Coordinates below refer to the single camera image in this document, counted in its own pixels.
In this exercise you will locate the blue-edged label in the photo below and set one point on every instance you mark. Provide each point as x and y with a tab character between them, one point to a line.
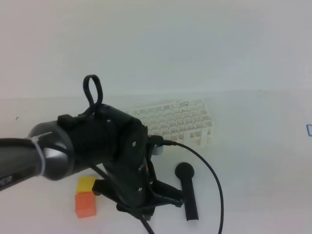
309	129

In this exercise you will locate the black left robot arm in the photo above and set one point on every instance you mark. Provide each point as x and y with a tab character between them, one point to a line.
44	153

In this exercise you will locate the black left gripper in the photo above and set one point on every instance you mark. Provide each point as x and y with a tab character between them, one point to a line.
105	135

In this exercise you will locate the yellow cube block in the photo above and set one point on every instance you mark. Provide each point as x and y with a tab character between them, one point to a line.
85	184

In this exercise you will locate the white test tube rack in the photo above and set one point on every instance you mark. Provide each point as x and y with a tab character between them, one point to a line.
185	121

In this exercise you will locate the orange cube block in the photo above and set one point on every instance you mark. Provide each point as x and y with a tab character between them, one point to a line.
85	204

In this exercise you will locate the black spoon-shaped tool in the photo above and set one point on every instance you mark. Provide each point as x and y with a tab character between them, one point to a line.
185	173

